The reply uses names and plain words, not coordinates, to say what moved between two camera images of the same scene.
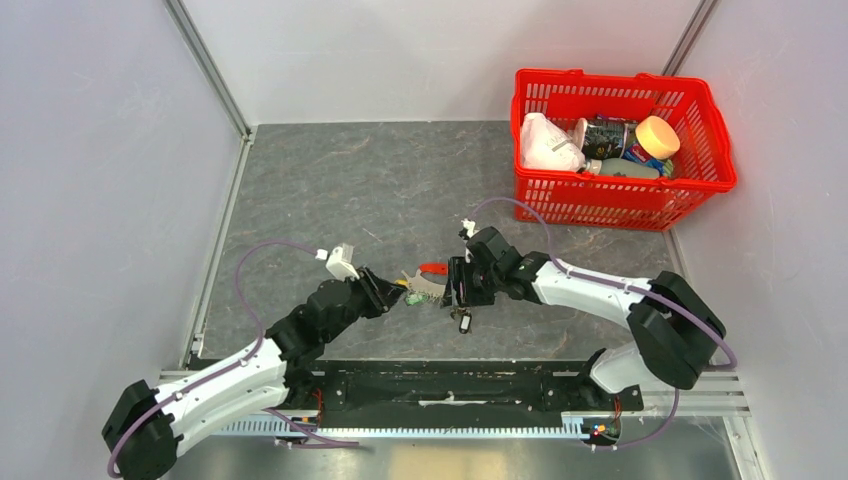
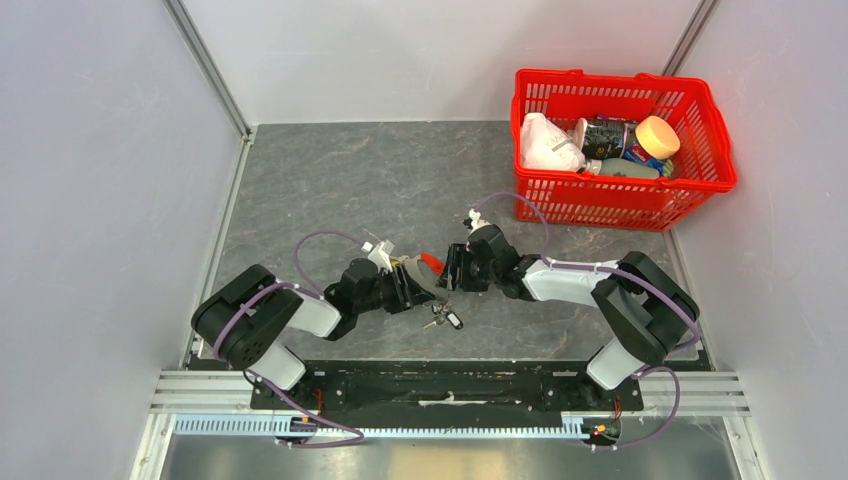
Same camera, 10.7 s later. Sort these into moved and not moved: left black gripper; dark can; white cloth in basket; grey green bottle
Moved: left black gripper
Not moved: white cloth in basket; dark can; grey green bottle
